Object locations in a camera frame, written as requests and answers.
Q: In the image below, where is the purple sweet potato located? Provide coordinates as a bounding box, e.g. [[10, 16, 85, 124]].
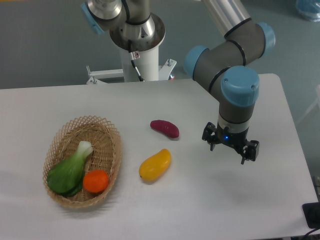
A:
[[150, 119, 180, 139]]

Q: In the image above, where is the blue plastic bag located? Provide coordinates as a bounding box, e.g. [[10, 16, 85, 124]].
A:
[[295, 0, 320, 22]]

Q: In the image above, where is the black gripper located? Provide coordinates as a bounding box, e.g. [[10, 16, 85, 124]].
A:
[[201, 122, 260, 165]]

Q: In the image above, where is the woven bamboo basket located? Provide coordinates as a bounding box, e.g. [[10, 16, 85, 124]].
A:
[[43, 115, 122, 209]]

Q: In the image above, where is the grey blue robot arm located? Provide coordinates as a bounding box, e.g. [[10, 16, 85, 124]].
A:
[[81, 0, 276, 161]]

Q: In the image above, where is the black device at edge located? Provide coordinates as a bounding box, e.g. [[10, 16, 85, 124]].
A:
[[302, 202, 320, 229]]

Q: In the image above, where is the yellow mango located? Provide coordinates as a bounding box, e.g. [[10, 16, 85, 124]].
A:
[[138, 148, 172, 182]]

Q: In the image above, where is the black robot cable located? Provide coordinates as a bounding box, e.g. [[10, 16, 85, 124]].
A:
[[127, 39, 145, 82]]

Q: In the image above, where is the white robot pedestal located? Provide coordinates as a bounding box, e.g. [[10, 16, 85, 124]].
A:
[[85, 14, 178, 84]]

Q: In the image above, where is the green bok choy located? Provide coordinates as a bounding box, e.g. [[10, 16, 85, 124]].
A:
[[46, 141, 93, 197]]

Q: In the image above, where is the orange fruit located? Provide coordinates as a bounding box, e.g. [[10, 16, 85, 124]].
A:
[[82, 169, 109, 194]]

